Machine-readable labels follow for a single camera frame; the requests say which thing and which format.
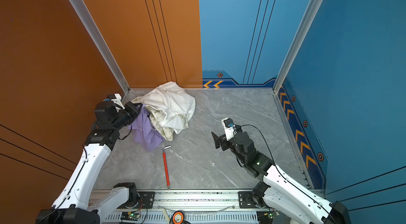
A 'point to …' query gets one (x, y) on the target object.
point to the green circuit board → (131, 216)
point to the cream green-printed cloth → (157, 118)
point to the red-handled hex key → (165, 166)
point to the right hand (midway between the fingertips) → (219, 129)
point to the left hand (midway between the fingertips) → (142, 101)
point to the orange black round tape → (182, 215)
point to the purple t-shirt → (144, 132)
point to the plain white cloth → (172, 101)
